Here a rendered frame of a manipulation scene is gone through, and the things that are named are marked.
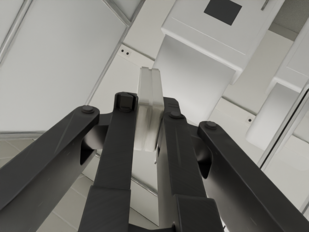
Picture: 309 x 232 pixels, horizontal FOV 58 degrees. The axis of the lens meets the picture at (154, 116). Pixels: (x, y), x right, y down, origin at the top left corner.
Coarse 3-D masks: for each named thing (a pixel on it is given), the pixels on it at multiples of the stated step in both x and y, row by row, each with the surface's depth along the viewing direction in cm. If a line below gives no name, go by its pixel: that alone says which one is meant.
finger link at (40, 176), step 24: (72, 120) 13; (96, 120) 13; (48, 144) 11; (72, 144) 11; (0, 168) 9; (24, 168) 9; (48, 168) 10; (72, 168) 12; (0, 192) 8; (24, 192) 8; (48, 192) 10; (0, 216) 8; (24, 216) 9
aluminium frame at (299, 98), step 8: (304, 88) 106; (296, 104) 107; (288, 112) 108; (288, 120) 107; (280, 128) 107; (272, 144) 108; (264, 152) 109; (264, 160) 108; (304, 208) 25; (304, 216) 24
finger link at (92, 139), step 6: (102, 114) 15; (108, 114) 15; (102, 120) 14; (108, 120) 14; (96, 126) 14; (102, 126) 14; (108, 126) 14; (90, 132) 14; (96, 132) 14; (102, 132) 14; (84, 138) 14; (90, 138) 14; (96, 138) 14; (102, 138) 14; (84, 144) 14; (90, 144) 14; (96, 144) 14; (102, 144) 14
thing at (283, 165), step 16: (304, 96) 104; (304, 112) 78; (288, 128) 93; (304, 128) 62; (288, 144) 72; (304, 144) 52; (272, 160) 85; (288, 160) 58; (304, 160) 44; (272, 176) 67; (288, 176) 49; (304, 176) 39; (288, 192) 42; (304, 192) 34
